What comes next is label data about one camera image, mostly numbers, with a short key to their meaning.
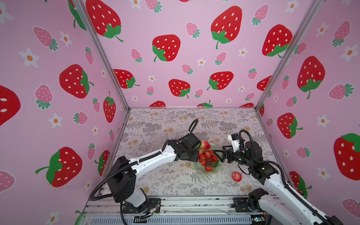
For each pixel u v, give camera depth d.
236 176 0.80
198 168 0.87
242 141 0.67
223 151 0.66
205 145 0.89
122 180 0.42
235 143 0.69
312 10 0.70
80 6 0.67
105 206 0.76
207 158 0.84
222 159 0.68
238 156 0.69
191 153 0.72
